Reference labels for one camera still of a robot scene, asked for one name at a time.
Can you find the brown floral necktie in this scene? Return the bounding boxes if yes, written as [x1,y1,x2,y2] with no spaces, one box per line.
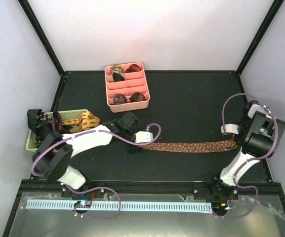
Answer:
[142,138,239,153]

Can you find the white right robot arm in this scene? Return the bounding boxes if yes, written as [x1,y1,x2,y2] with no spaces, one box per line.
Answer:
[208,100,285,199]

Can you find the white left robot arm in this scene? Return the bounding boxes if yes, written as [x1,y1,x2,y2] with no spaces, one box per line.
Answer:
[29,112,153,197]

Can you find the blue patterned rolled tie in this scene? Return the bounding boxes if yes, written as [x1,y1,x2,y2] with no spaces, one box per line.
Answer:
[113,94,127,105]

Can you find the dark brown rolled tie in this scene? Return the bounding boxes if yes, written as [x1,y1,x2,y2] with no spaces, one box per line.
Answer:
[129,92,145,103]

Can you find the yellow patterned tie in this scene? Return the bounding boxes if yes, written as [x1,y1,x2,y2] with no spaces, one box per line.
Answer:
[62,111,100,133]

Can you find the pink divided organizer box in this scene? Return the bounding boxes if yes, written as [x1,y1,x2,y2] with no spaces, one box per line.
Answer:
[104,62,150,113]

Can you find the light green plastic basket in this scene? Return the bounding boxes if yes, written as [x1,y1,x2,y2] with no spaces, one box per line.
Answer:
[25,109,88,153]

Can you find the dark striped tie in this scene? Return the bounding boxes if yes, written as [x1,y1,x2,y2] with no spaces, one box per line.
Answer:
[51,112,66,133]

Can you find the black orange rolled tie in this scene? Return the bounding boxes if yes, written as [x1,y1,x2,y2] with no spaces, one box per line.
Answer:
[125,64,141,73]

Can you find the floral rolled tie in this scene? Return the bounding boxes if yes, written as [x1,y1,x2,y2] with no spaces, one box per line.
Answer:
[109,65,124,75]

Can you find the black patterned tie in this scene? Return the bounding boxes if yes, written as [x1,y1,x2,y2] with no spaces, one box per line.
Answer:
[27,109,52,139]

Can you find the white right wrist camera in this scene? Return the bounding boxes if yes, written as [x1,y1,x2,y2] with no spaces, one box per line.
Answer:
[221,124,239,135]

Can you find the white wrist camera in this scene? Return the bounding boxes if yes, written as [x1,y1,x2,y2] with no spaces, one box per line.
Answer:
[221,124,239,135]
[135,131,153,143]

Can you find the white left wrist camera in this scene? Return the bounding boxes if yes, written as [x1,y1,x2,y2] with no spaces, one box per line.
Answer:
[135,131,153,143]

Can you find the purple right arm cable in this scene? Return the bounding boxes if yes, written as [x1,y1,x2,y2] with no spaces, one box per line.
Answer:
[212,93,280,220]

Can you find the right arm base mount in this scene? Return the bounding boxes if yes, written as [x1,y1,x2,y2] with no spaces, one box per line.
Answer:
[193,181,239,217]

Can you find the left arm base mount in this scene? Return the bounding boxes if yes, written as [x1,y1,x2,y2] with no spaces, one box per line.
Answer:
[61,183,107,219]

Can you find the light blue cable duct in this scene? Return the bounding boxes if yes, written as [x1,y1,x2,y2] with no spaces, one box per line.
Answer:
[25,199,212,214]

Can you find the black corner frame post right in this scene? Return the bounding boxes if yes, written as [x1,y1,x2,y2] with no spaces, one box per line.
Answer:
[236,0,284,76]

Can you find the black corner frame post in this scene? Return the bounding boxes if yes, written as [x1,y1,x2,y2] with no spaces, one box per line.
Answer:
[18,0,65,76]
[236,0,284,76]

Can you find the black corner frame post left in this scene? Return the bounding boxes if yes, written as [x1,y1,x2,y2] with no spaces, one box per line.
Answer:
[18,0,65,76]

